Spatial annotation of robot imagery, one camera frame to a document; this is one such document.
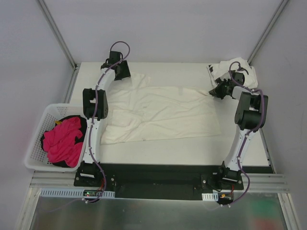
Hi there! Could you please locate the right aluminium frame post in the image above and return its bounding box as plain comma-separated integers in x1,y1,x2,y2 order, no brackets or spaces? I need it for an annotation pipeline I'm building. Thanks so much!
248,0,291,65

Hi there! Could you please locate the pink red t shirt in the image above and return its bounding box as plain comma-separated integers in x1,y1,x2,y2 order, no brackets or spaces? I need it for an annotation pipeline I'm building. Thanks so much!
42,116,84,169

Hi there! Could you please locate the left white cable duct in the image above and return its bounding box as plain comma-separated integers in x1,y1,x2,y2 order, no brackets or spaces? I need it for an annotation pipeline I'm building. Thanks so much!
40,188,115,198

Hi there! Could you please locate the white cable duct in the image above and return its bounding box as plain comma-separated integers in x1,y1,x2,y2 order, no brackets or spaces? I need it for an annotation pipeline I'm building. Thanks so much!
40,188,115,198
201,192,219,202

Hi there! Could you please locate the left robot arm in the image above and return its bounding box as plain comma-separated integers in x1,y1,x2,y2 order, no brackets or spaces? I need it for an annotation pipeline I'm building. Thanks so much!
78,51,130,186

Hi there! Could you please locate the left aluminium frame post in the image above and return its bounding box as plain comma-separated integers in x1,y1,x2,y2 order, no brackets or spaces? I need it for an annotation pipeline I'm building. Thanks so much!
36,0,78,70

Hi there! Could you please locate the right white cable duct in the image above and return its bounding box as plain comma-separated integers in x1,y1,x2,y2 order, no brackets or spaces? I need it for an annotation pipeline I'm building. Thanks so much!
201,192,219,202

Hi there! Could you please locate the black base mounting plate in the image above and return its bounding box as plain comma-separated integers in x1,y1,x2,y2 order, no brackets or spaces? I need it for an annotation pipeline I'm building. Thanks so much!
73,163,250,201

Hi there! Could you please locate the cream white t shirt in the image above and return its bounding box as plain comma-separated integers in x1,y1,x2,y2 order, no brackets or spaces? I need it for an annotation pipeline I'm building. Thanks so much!
101,73,221,145

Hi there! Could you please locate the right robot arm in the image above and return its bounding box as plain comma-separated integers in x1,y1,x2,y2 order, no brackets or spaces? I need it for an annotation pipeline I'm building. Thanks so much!
206,70,268,191

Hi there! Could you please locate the white black printed t shirt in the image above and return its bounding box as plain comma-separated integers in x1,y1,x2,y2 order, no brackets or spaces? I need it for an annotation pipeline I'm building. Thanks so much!
206,57,259,91

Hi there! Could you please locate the aluminium frame post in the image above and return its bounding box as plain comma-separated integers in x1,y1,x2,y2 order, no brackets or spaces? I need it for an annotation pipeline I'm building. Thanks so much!
248,0,291,65
36,0,78,70

